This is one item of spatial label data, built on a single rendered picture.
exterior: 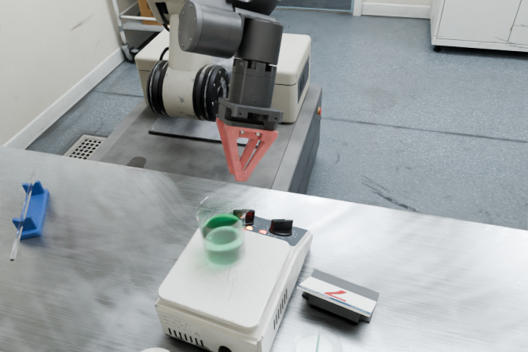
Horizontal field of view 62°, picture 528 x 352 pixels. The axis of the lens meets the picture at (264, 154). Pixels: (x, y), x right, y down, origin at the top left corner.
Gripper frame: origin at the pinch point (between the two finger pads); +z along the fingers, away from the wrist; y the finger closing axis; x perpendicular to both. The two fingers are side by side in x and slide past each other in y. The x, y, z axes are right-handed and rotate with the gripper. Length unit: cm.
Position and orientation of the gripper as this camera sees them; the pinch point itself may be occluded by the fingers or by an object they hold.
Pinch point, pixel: (238, 171)
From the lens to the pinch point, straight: 58.9
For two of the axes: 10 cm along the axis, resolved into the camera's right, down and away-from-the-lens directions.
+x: 9.5, 1.0, 3.0
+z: -1.6, 9.7, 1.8
